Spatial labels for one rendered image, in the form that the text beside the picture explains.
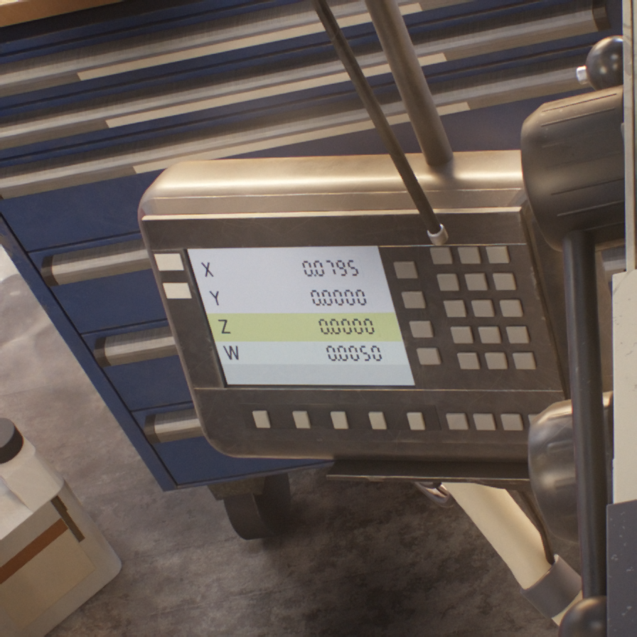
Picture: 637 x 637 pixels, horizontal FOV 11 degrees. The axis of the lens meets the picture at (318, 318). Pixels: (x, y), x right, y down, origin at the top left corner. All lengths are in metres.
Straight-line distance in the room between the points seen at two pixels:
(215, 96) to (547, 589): 0.90
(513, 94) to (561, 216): 1.72
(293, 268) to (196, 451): 1.42
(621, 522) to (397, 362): 1.09
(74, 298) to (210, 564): 0.51
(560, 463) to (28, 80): 1.82
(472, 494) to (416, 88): 0.41
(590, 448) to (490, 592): 2.32
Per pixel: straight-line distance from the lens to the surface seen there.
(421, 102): 2.19
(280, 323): 2.30
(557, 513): 1.47
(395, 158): 1.57
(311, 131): 3.22
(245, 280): 2.29
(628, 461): 1.22
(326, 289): 2.27
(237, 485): 3.76
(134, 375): 3.58
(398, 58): 2.16
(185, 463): 3.70
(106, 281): 3.47
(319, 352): 2.30
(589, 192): 1.42
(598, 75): 1.66
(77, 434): 4.11
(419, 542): 3.77
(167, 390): 3.60
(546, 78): 3.14
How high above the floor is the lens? 2.77
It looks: 43 degrees down
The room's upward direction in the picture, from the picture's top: 30 degrees counter-clockwise
